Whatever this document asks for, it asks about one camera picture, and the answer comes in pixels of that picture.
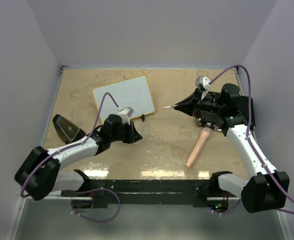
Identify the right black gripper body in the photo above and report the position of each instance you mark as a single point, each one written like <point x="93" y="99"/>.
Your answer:
<point x="209" y="104"/>

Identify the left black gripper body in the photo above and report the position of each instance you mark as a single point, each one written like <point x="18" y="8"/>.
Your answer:
<point x="122" y="135"/>

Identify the red whiteboard marker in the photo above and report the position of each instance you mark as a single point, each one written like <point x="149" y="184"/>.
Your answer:
<point x="169" y="107"/>

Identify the yellow framed whiteboard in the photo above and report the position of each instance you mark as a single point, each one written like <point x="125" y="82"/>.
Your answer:
<point x="134" y="93"/>

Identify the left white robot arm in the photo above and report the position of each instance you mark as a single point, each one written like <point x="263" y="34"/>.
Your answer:
<point x="40" y="173"/>

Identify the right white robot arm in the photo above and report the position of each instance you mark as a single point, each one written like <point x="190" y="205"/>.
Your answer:
<point x="266" y="187"/>

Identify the black hard case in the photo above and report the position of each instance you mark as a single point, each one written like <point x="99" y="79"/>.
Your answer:
<point x="226" y="115"/>

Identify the pink toy microphone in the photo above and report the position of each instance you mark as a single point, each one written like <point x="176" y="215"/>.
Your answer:
<point x="204" y="135"/>

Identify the black base bar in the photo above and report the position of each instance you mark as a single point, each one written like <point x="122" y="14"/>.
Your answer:
<point x="195" y="192"/>

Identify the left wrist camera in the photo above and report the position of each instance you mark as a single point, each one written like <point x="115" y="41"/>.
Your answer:
<point x="125" y="114"/>

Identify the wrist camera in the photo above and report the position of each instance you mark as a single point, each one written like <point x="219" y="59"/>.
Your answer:
<point x="125" y="114"/>
<point x="203" y="83"/>

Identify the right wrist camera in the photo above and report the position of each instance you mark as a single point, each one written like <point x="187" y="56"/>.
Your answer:
<point x="203" y="83"/>

